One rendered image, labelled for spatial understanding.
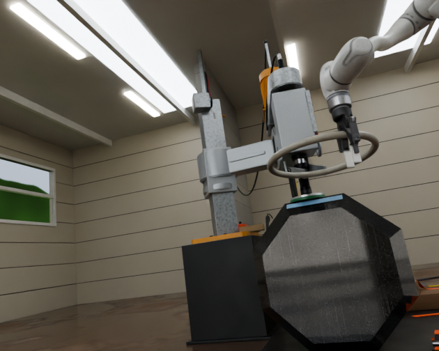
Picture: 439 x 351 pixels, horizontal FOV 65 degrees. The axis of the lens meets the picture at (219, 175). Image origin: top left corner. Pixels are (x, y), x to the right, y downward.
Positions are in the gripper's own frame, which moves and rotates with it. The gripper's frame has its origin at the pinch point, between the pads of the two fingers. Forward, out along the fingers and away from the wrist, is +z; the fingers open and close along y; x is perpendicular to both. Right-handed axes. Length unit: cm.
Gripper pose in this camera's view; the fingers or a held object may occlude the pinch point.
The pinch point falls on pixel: (352, 157)
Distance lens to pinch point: 139.5
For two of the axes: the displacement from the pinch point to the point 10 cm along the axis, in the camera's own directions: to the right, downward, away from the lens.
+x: -9.9, 0.6, -1.6
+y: -1.3, 3.3, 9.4
